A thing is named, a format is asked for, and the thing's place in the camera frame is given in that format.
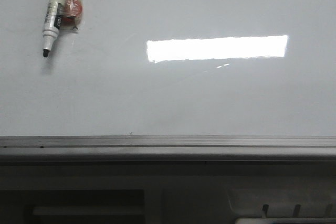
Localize white whiteboard marker pen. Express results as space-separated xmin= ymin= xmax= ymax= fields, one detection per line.
xmin=43 ymin=0 xmax=66 ymax=58

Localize large white whiteboard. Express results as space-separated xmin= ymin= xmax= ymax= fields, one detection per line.
xmin=1 ymin=0 xmax=335 ymax=136

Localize red magnet in plastic wrap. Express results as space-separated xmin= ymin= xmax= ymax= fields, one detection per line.
xmin=60 ymin=0 xmax=83 ymax=33

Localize grey aluminium whiteboard tray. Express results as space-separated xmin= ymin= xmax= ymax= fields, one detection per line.
xmin=1 ymin=135 xmax=335 ymax=163

